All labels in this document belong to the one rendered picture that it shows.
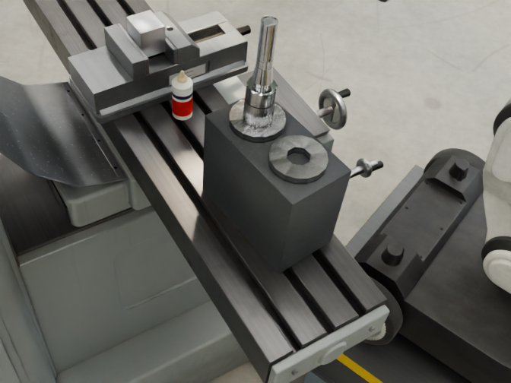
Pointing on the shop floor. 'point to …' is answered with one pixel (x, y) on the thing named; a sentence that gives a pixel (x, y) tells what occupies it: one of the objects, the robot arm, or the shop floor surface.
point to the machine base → (167, 353)
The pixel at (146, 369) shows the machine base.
